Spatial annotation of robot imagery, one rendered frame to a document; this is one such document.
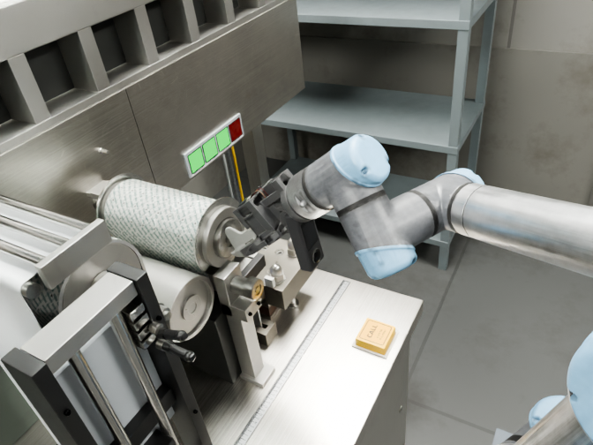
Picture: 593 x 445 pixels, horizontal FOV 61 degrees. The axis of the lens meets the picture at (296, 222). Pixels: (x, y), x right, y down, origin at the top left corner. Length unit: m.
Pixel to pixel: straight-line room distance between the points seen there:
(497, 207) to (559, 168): 2.40
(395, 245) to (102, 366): 0.40
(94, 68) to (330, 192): 0.60
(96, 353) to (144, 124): 0.68
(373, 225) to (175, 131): 0.73
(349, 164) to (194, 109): 0.73
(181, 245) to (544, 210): 0.59
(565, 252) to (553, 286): 2.11
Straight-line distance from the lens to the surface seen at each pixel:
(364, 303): 1.27
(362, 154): 0.67
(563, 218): 0.63
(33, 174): 1.06
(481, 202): 0.70
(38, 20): 1.05
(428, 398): 2.20
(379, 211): 0.69
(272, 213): 0.82
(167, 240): 0.95
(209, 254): 0.91
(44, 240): 0.71
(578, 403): 0.47
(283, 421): 1.08
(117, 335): 0.63
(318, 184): 0.71
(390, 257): 0.68
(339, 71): 3.16
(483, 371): 2.31
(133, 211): 1.00
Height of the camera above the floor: 1.81
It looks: 37 degrees down
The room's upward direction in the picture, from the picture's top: 7 degrees counter-clockwise
